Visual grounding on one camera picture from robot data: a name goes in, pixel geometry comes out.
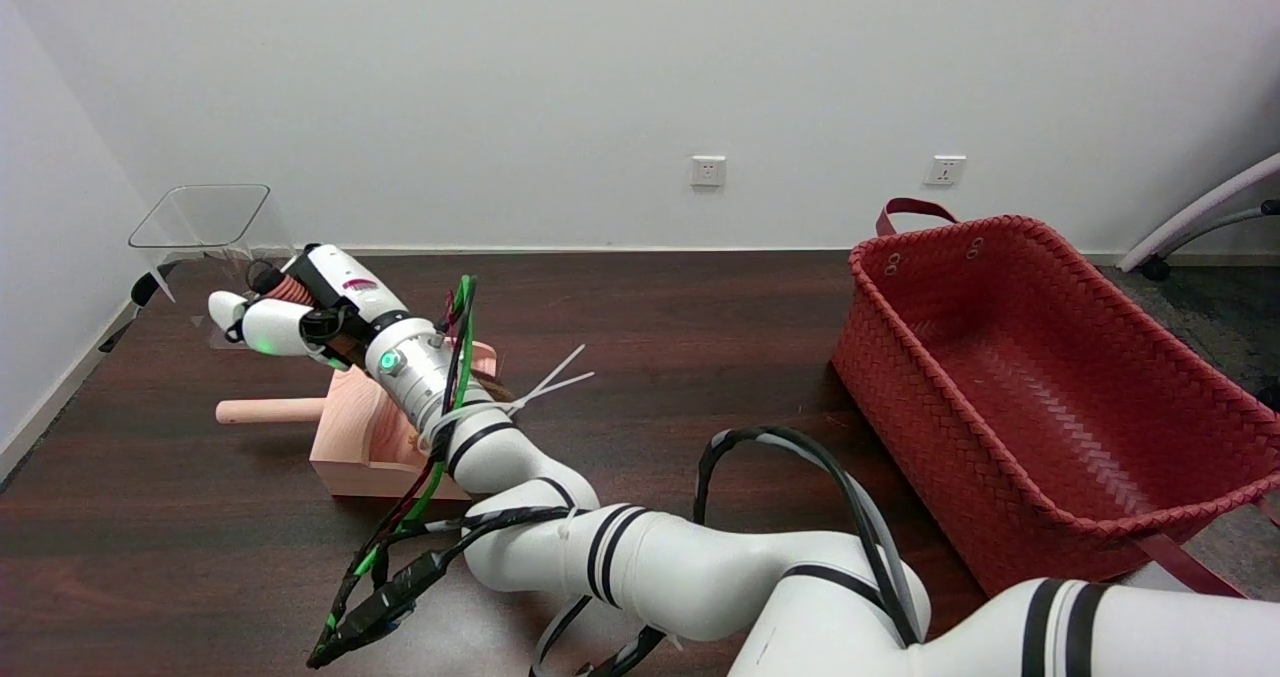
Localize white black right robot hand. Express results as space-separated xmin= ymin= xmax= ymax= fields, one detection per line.
xmin=208 ymin=244 xmax=411 ymax=370

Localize brown straw hand broom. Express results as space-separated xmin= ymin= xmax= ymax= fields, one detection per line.
xmin=248 ymin=262 xmax=516 ymax=408

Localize pink wooden dustpan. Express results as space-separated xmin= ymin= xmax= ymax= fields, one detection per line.
xmin=215 ymin=340 xmax=498 ymax=501

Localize clear plastic container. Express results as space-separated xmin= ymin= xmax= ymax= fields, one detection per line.
xmin=128 ymin=184 xmax=301 ymax=350

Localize black table clamp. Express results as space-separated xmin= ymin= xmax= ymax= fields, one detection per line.
xmin=98 ymin=260 xmax=183 ymax=354

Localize white zip tie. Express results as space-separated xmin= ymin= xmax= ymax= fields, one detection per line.
xmin=520 ymin=344 xmax=587 ymax=403
xmin=505 ymin=372 xmax=595 ymax=418

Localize red woven basket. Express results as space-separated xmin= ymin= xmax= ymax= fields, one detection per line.
xmin=832 ymin=197 xmax=1280 ymax=600

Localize office chair base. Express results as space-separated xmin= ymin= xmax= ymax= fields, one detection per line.
xmin=1118 ymin=152 xmax=1280 ymax=280

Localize green black cable bundle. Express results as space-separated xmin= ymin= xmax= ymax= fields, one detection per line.
xmin=305 ymin=275 xmax=601 ymax=670

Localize black white hose loop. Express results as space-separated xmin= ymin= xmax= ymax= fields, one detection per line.
xmin=528 ymin=595 xmax=681 ymax=677

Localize black grey cable loop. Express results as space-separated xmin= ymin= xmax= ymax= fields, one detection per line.
xmin=693 ymin=427 xmax=926 ymax=648

